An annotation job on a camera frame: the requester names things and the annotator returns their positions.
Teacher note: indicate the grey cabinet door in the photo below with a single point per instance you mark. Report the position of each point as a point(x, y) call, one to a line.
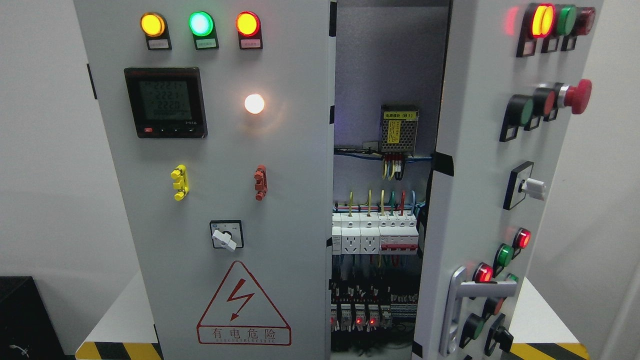
point(498, 110)
point(290, 63)

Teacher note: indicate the red indicator lamp left door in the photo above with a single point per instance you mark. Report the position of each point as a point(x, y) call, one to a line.
point(247, 24)

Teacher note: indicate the green indicator lamp left door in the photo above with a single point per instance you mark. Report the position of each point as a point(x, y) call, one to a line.
point(201, 23)

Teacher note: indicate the yellow indicator lamp left door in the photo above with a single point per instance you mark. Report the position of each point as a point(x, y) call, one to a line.
point(153, 24)

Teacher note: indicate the white socket and breaker row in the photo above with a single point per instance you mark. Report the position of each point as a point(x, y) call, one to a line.
point(375, 233)

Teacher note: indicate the perforated metal power supply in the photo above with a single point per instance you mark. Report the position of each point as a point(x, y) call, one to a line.
point(399, 128)

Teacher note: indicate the white glowing lamp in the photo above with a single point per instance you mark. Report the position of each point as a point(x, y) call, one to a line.
point(254, 103)

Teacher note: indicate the lower relay terminal row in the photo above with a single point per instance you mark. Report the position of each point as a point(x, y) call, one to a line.
point(370, 305)

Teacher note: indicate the red electric hazard sticker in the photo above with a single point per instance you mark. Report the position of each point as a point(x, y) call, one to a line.
point(241, 313)

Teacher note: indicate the black digital power meter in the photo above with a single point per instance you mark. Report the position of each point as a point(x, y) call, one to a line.
point(166, 102)

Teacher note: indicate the red emergency stop button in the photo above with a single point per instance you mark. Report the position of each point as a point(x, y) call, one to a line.
point(576, 97)

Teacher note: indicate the black box on floor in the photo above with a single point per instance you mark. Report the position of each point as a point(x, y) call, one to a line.
point(26, 332)

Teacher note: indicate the silver door handle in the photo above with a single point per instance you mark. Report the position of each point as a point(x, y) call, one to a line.
point(473, 323)

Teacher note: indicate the white rotary switch right door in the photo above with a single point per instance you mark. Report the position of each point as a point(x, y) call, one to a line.
point(521, 184)

